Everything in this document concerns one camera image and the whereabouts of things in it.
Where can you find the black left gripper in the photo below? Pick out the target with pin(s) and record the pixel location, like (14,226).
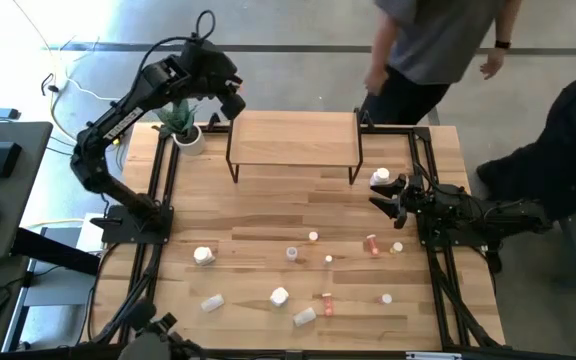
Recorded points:
(213,65)

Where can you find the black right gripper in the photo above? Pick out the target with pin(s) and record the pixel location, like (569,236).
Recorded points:
(420,202)

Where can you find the white labelled pill bottle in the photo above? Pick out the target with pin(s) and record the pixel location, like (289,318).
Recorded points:
(381,175)

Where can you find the pale yellow pill vial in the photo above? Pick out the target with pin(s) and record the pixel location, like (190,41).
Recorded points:
(396,247)

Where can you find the narrow white labelled bottle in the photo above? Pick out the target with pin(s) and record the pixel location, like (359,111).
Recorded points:
(328,259)

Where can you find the small translucent plastic bottle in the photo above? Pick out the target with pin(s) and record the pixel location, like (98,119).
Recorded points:
(291,253)

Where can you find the white Melatonin supplement bottle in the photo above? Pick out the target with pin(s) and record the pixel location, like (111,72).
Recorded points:
(279,296)

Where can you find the white supplement bottle blue label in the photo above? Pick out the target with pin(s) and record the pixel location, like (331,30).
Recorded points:
(203,255)

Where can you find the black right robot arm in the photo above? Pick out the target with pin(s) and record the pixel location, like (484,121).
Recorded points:
(493,212)

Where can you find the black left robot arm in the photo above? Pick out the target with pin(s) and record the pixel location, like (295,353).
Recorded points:
(140,97)

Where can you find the green snake plant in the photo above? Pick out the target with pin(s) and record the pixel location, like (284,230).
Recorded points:
(180,117)

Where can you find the white round plant pot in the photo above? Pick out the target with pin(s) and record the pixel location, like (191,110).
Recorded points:
(193,145)

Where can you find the person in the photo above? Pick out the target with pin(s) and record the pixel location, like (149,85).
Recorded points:
(568,150)
(433,40)

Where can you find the black wristwatch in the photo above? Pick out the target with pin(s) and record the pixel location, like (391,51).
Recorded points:
(502,44)

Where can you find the gray side desk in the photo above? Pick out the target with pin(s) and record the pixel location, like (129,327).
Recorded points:
(23,200)

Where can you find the black diagonal support bar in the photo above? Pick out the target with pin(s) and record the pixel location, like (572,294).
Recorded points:
(53,250)

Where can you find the black aluminium table frame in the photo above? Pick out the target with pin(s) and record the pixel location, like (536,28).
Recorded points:
(393,131)

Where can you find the wooden shelf black metal frame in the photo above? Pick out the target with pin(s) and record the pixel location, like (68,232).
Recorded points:
(293,140)

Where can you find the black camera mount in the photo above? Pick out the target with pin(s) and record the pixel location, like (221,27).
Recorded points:
(158,325)

